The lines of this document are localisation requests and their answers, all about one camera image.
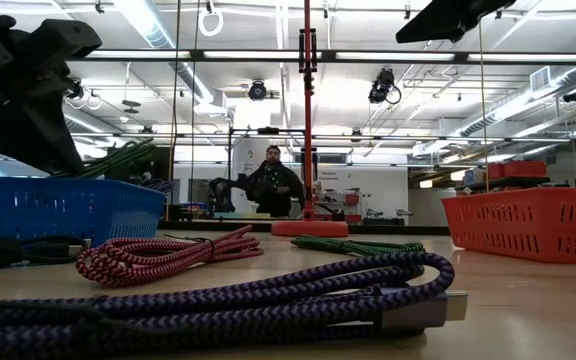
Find blue plastic basket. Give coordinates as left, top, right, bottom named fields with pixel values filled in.
left=0, top=175, right=168, bottom=247

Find red desk lamp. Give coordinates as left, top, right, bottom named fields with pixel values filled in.
left=269, top=0, right=351, bottom=239

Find red plastic basket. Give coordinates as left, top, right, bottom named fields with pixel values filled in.
left=440, top=186, right=576, bottom=266

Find large red storage bin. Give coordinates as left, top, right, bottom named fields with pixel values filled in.
left=502, top=160, right=548, bottom=179

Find green braided cable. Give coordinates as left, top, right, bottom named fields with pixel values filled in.
left=50, top=138, right=157, bottom=180
left=289, top=235, right=427, bottom=257

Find person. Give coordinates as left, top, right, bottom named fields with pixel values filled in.
left=244, top=144, right=306, bottom=219

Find purple braided cable silver plug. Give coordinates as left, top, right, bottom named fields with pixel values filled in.
left=0, top=250, right=469, bottom=360

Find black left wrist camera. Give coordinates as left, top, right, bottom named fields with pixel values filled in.
left=16, top=18, right=103, bottom=65

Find red braided cable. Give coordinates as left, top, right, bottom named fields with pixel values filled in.
left=74, top=224, right=265, bottom=289

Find thin black cable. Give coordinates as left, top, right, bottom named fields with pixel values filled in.
left=0, top=235, right=91, bottom=269

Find white hanging ring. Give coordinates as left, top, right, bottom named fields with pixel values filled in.
left=197, top=7, right=225, bottom=38

